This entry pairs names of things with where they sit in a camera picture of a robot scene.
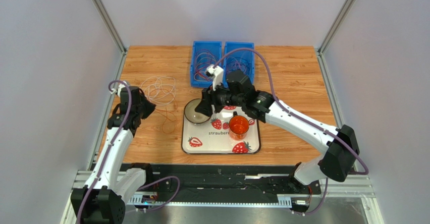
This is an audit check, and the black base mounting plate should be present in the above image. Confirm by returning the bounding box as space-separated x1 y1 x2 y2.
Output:
108 162 356 204

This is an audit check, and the aluminium frame rail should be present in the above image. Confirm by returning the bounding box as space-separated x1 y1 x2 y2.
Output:
60 171 384 223

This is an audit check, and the white cable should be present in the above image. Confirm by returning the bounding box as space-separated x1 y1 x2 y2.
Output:
140 76 177 106

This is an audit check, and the right blue plastic bin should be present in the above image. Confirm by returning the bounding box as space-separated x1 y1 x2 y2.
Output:
223 41 255 83

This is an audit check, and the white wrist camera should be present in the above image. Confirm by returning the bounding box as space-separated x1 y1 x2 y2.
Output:
205 65 224 91
108 80 130 97

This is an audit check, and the strawberry print tray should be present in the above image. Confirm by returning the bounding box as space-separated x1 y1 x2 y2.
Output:
182 106 261 154

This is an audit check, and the pink cable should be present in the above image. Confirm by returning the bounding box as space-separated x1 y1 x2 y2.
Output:
226 56 253 78

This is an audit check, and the dark blue cable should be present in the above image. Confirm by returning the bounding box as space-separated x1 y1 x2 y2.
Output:
226 56 253 78

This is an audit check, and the left blue plastic bin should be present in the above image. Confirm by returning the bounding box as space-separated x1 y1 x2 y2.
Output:
190 41 222 88

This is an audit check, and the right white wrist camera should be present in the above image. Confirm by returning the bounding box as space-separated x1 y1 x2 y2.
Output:
205 65 224 91

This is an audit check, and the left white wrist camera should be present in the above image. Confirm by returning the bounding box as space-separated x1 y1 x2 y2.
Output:
108 80 130 97

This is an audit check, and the orange transparent mug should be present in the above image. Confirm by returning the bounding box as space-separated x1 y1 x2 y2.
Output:
228 111 250 141

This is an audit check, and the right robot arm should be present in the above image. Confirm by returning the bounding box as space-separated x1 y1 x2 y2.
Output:
196 66 359 185

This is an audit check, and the blue plastic bin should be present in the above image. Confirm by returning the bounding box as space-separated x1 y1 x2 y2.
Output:
190 41 222 88
223 41 255 83

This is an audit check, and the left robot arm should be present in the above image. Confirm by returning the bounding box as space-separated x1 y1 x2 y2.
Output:
70 86 155 223

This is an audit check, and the beige ceramic bowl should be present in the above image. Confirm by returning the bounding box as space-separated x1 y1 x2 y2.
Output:
184 98 209 124

